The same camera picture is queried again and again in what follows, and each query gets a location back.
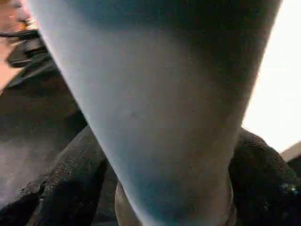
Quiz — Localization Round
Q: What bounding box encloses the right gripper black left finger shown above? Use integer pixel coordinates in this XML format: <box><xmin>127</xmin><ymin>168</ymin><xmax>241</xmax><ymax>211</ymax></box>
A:
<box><xmin>0</xmin><ymin>125</ymin><xmax>111</xmax><ymax>226</ymax></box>

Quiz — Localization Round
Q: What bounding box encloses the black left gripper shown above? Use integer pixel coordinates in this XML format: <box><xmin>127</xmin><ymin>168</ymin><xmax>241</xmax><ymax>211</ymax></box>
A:
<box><xmin>0</xmin><ymin>28</ymin><xmax>55</xmax><ymax>71</ymax></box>

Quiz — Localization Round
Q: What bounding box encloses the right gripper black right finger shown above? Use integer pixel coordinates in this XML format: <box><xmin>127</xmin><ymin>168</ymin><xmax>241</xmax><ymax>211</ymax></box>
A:
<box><xmin>226</xmin><ymin>128</ymin><xmax>301</xmax><ymax>226</ymax></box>

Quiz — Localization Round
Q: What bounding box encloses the white plastic table top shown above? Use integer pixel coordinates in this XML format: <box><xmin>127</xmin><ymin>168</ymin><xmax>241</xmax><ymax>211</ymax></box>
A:
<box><xmin>242</xmin><ymin>0</ymin><xmax>301</xmax><ymax>163</ymax></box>

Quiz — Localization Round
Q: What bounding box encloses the white plastic table leg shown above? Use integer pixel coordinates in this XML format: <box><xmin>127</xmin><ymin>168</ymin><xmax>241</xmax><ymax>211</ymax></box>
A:
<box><xmin>26</xmin><ymin>0</ymin><xmax>283</xmax><ymax>226</ymax></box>

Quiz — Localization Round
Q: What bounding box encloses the black plastic mat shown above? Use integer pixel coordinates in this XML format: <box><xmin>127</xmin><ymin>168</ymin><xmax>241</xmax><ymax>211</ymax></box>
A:
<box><xmin>0</xmin><ymin>45</ymin><xmax>301</xmax><ymax>226</ymax></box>

